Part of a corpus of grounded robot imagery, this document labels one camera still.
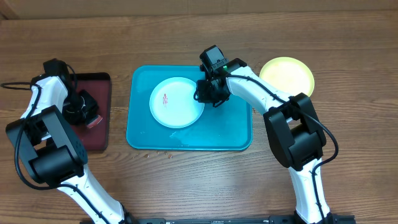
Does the red and green sponge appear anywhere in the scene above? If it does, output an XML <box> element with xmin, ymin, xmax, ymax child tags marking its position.
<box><xmin>85</xmin><ymin>114</ymin><xmax>103</xmax><ymax>129</ymax></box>

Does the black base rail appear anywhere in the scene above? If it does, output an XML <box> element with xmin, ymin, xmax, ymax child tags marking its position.
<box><xmin>138</xmin><ymin>214</ymin><xmax>356</xmax><ymax>224</ymax></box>

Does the teal plastic tray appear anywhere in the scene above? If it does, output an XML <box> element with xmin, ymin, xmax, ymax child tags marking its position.
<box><xmin>126</xmin><ymin>65</ymin><xmax>252</xmax><ymax>151</ymax></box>

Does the light blue plate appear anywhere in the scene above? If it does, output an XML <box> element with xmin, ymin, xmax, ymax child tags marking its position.
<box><xmin>149</xmin><ymin>77</ymin><xmax>205</xmax><ymax>129</ymax></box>

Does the yellow-green plate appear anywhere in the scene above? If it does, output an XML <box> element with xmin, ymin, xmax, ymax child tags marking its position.
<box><xmin>259</xmin><ymin>57</ymin><xmax>315</xmax><ymax>96</ymax></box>

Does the dark red small tray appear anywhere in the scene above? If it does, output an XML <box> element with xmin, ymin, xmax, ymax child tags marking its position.
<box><xmin>72</xmin><ymin>72</ymin><xmax>112</xmax><ymax>152</ymax></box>

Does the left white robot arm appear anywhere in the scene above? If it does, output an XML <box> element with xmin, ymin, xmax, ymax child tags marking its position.
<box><xmin>1</xmin><ymin>58</ymin><xmax>136</xmax><ymax>223</ymax></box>

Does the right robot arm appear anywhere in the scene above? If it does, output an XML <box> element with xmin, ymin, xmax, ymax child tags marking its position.
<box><xmin>194</xmin><ymin>45</ymin><xmax>331</xmax><ymax>223</ymax></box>

